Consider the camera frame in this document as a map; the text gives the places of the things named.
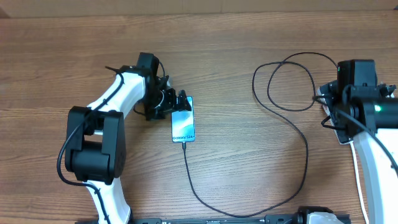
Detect blue Galaxy smartphone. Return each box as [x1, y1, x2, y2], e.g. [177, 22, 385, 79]
[171, 96, 195, 143]

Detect black USB charging cable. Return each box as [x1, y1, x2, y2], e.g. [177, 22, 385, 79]
[182, 52, 340, 218]

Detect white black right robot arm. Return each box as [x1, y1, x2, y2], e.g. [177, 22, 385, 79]
[315, 59, 397, 223]

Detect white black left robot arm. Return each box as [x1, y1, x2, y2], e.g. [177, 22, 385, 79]
[57, 52, 196, 223]

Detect white power strip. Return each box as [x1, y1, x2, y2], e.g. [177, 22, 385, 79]
[317, 84, 353, 144]

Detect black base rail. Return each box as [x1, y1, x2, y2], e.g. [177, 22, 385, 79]
[130, 214, 352, 224]

